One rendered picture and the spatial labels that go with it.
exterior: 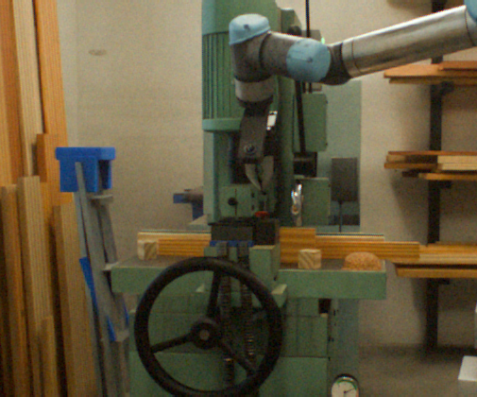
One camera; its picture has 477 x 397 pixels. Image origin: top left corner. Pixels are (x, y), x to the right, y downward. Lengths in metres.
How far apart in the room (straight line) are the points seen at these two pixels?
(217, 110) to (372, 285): 0.52
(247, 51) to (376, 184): 2.76
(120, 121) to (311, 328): 2.84
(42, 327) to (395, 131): 2.18
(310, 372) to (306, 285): 0.19
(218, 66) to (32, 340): 1.69
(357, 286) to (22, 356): 1.76
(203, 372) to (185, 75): 2.73
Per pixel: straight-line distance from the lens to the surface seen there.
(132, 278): 1.54
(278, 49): 1.24
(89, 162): 2.36
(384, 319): 4.10
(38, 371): 2.98
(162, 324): 1.55
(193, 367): 1.56
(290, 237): 1.54
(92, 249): 2.37
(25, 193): 2.87
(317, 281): 1.46
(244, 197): 1.58
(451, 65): 3.50
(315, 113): 1.77
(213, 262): 1.29
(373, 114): 3.97
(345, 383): 1.45
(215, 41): 1.57
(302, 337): 1.49
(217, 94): 1.56
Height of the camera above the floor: 1.16
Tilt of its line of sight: 4 degrees down
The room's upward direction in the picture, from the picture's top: straight up
